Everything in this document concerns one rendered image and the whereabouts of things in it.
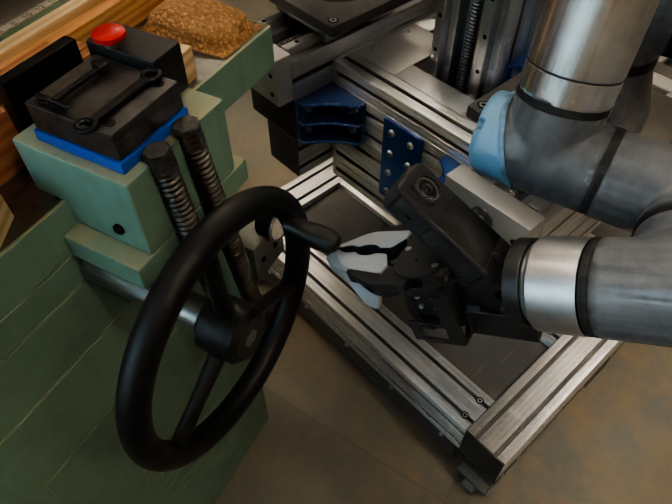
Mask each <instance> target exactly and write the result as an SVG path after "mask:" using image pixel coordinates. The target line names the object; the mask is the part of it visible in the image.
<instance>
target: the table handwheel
mask: <svg viewBox="0 0 672 504"><path fill-rule="evenodd" d="M264 216H274V217H276V218H277V219H278V220H279V222H280V223H281V225H282V228H283V224H284V221H285V220H286V218H287V217H289V216H290V217H293V218H297V219H302V220H307V217H306V214H305V211H304V209H303V207H302V206H301V204H300V202H299V201H298V200H297V199H296V198H295V197H294V196H293V195H292V194H291V193H290V192H288V191H286V190H284V189H282V188H279V187H276V186H256V187H252V188H249V189H246V190H243V191H241V192H238V193H236V194H234V195H233V196H231V197H229V198H228V199H226V200H225V201H223V202H222V203H220V204H219V205H218V206H216V207H215V208H214V209H213V210H212V211H210V212H209V213H208V214H207V215H206V216H205V217H204V218H203V219H202V220H201V221H200V222H199V223H198V224H197V225H196V226H195V227H194V228H193V229H192V230H191V231H190V232H189V233H188V235H187V236H186V237H185V238H184V239H183V240H182V242H181V243H180V244H179V246H178V247H177V248H176V249H175V251H174V252H173V254H172V255H171V256H170V258H169V259H168V261H167V262H166V264H165V265H164V267H163V268H162V270H161V271H160V273H159V275H158V276H157V278H156V279H155V280H154V281H153V282H152V284H151V285H150V286H149V287H148V288H147V289H144V288H141V287H139V286H137V285H135V284H133V283H131V282H129V281H127V280H125V279H123V278H121V277H118V276H116V275H114V274H112V273H110V272H108V271H106V270H104V269H102V268H100V267H98V266H95V265H93V264H91V263H89V262H87V261H85V260H83V261H82V265H81V273H82V275H83V277H84V278H86V279H88V280H90V281H92V282H94V283H96V284H98V285H100V286H102V287H104V288H106V289H108V290H110V291H112V292H115V293H117V294H119V295H121V296H123V297H125V298H127V299H129V300H131V301H133V302H135V303H137V304H139V305H141V309H140V311H139V313H138V315H137V318H136V320H135V322H134V325H133V327H132V330H131V333H130V335H129V338H128V341H127V344H126V348H125V351H124V354H123V358H122V362H121V366H120V371H119V376H118V381H117V387H116V396H115V420H116V427H117V432H118V436H119V440H120V442H121V445H122V447H123V449H124V451H125V452H126V454H127V455H128V456H129V458H130V459H131V460H132V461H133V462H134V463H135V464H137V465H138V466H140V467H141V468H144V469H146V470H149V471H154V472H167V471H172V470H176V469H179V468H182V467H184V466H186V465H188V464H190V463H192V462H194V461H195V460H197V459H199V458H200V457H201V456H203V455H204V454H205V453H207V452H208V451H209V450H210V449H212V448H213V447H214V446H215V445H216V444H217V443H218V442H219V441H220V440H222V439H223V437H224V436H225V435H226V434H227V433H228V432H229V431H230V430H231V429H232V428H233V427H234V426H235V424H236V423H237V422H238V421H239V420H240V418H241V417H242V416H243V414H244V413H245V412H246V410H247V409H248V408H249V406H250V405H251V404H252V402H253V401H254V399H255V398H256V396H257V395H258V393H259V392H260V390H261V388H262V387H263V385H264V384H265V382H266V380H267V378H268V377H269V375H270V373H271V371H272V370H273V368H274V366H275V364H276V362H277V360H278V358H279V356H280V354H281V352H282V350H283V348H284V346H285V343H286V341H287V339H288V336H289V334H290V332H291V329H292V327H293V324H294V321H295V318H296V316H297V313H298V310H299V307H300V303H301V300H302V296H303V293H304V289H305V285H306V280H307V275H308V269H309V261H310V247H309V246H308V245H306V244H304V243H302V242H300V241H298V240H296V239H295V238H293V237H292V236H290V235H289V234H287V233H285V232H284V237H285V264H284V271H283V277H282V282H281V283H279V284H278V285H277V286H275V287H274V288H273V289H271V290H270V291H269V292H267V293H266V294H264V295H263V296H261V297H260V298H258V299H256V300H255V301H253V302H252V303H249V302H246V301H244V300H242V299H240V298H238V297H235V296H233V295H231V294H229V293H228V290H227V287H226V284H225V281H224V277H223V273H222V269H221V265H220V261H219V257H218V253H219V252H220V250H221V249H222V248H223V247H224V246H225V245H226V244H227V243H228V242H229V241H230V240H231V239H232V238H233V237H234V236H235V235H236V234H237V233H238V232H239V231H240V230H241V229H243V228H244V227H245V226H247V225H248V224H250V223H251V222H253V221H255V220H257V219H259V218H261V217H264ZM307 221H308V220H307ZM202 274H203V275H204V278H205V281H206V284H207V287H208V290H209V294H210V297H211V298H209V297H206V296H204V295H202V294H200V293H198V292H196V291H193V288H194V287H195V285H196V283H197V282H198V280H199V279H200V277H201V276H202ZM273 305H275V307H274V310H273V313H272V315H271V318H270V321H269V323H268V326H267V328H266V330H265V332H264V335H263V337H262V334H263V331H264V327H265V319H264V315H263V313H265V312H266V311H267V310H268V309H270V308H271V307H272V306H273ZM175 322H176V323H178V324H180V325H182V326H184V327H186V328H188V329H190V330H192V331H193V333H194V339H195V344H196V346H197V347H198V348H200V349H202V350H204V351H206V352H208V355H207V358H206V360H205V363H204V365H203V368H202V370H201V373H200V375H199V377H198V380H197V382H196V385H195V387H194V390H193V392H192V394H191V397H190V399H189V401H188V403H187V405H186V408H185V410H184V412H183V414H182V416H181V418H180V421H179V423H178V425H177V427H176V429H175V431H174V433H173V436H172V438H171V440H163V439H161V438H159V437H158V435H157V434H156V432H155V429H154V425H153V418H152V401H153V393H154V387H155V381H156V377H157V373H158V369H159V365H160V362H161V359H162V356H163V353H164V350H165V347H166V344H167V342H168V339H169V336H170V334H171V332H172V329H173V327H174V325H175ZM261 337H262V339H261ZM260 340H261V341H260ZM259 342H260V343H259ZM258 344H259V345H258ZM257 346H258V347H257ZM256 347H257V349H256ZM255 349H256V351H255V353H254V355H253V357H252V358H251V360H250V362H249V363H248V365H247V367H246V368H245V370H244V372H243V373H242V375H241V376H240V378H239V379H238V381H237V382H236V384H235V385H234V386H233V388H232V389H231V391H230V392H229V393H228V394H227V396H226V397H225V398H224V399H223V401H222V402H221V403H220V404H219V405H218V406H217V408H216V409H215V410H214V411H213V412H212V413H211V414H210V415H209V416H208V417H207V418H206V419H205V420H204V421H202V422H201V423H200V424H199V425H198V426H196V424H197V422H198V419H199V417H200V415H201V412H202V410H203V408H204V405H205V403H206V401H207V399H208V396H209V394H210V392H211V390H212V388H213V386H214V384H215V382H216V380H217V378H218V375H219V373H220V371H221V369H222V367H223V365H224V363H225V361H226V362H228V363H230V364H233V365H234V364H237V363H240V362H242V361H244V360H246V359H247V358H249V357H250V355H251V354H252V353H253V352H254V350H255Z"/></svg>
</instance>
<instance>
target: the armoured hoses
mask: <svg viewBox="0 0 672 504"><path fill-rule="evenodd" d="M172 132H173V135H174V137H175V138H177V139H178V140H179V144H181V149H182V150H183V154H184V155H186V156H185V159H186V160H187V164H188V165H189V169H190V170H191V174H192V175H193V176H192V178H193V179H194V183H195V184H196V187H197V189H198V190H197V191H198V192H199V195H200V197H201V200H202V203H203V205H204V208H205V209H206V212H207V214H208V213H209V212H210V211H212V210H213V209H214V208H215V207H216V206H218V205H219V204H220V203H222V202H223V201H225V200H226V195H225V194H224V190H223V186H222V185H221V181H220V180H219V176H218V173H217V171H216V167H215V166H214V162H213V161H212V159H213V158H212V157H211V156H210V155H211V153H210V152H209V148H208V146H207V142H206V137H205V134H204V131H203V129H202V126H201V123H200V120H199V119H197V117H194V116H191V115H187V116H183V117H181V118H178V119H176V120H175V122H174V123H173V124H172ZM141 154H142V157H143V159H144V161H145V162H146V163H147V164H148V166H149V167H150V170H151V171H152V176H154V181H156V182H157V185H156V186H158V187H159V192H161V196H162V197H163V201H164V202H165V206H166V207H167V210H168V211H169V215H170V216H171V219H172V221H173V224H174V227H175V228H176V231H177V233H178V236H179V237H180V240H181V242H182V240H183V239H184V238H185V237H186V236H187V235H188V233H189V232H190V231H191V230H192V229H193V228H194V227H195V226H196V225H197V224H198V223H199V222H200V221H199V218H198V216H197V213H196V211H195V210H196V209H195V208H194V204H193V203H192V199H191V198H190V194H189V193H188V189H187V188H186V184H185V183H184V179H183V178H182V174H181V173H180V169H179V165H178V162H177V160H176V157H175V154H174V152H173V149H172V147H171V146H170V145H169V143H167V142H165V141H156V142H153V143H149V144H148V145H147V146H146V147H145V148H144V149H143V152H142V153H141ZM221 250H222V251H223V254H224V257H225V258H226V261H227V264H228V267H229V268H230V271H231V274H232V277H233V278H234V281H235V283H236V286H237V289H238V290H239V293H240V295H241V298H242V300H244V301H246V302H249V303H252V302H253V301H255V300H256V299H258V298H260V297H261V293H260V290H259V287H258V285H257V282H256V279H255V276H254V273H253V270H252V268H251V265H250V262H249V259H248V256H247V253H246V252H245V249H244V246H243V242H242V239H241V238H240V235H239V232H238V233H237V234H236V235H235V236H234V237H233V238H232V239H231V240H230V241H229V242H228V243H227V244H226V245H225V246H224V247H223V248H222V249H221ZM199 282H200V285H201V287H202V289H203V291H204V293H205V296H206V297H209V298H211V297H210V294H209V290H208V287H207V284H206V281H205V278H204V275H203V274H202V276H201V277H200V279H199ZM274 307H275V305H273V306H272V307H271V308H270V309H268V310H267V311H266V312H265V313H263V315H264V319H265V327H264V331H263V334H262V337H263V335H264V332H265V330H266V328H267V326H268V323H269V321H270V318H271V315H272V313H273V310H274ZM262 337H261V339H262Z"/></svg>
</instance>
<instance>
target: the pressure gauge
mask: <svg viewBox="0 0 672 504"><path fill-rule="evenodd" d="M255 230H256V233H257V234H258V235H260V236H262V237H265V241H273V242H277V241H279V240H281V239H282V238H283V236H284V232H283V230H282V225H281V224H280V222H279V220H278V219H277V218H276V217H274V216H264V217H261V218H259V219H257V220H255Z"/></svg>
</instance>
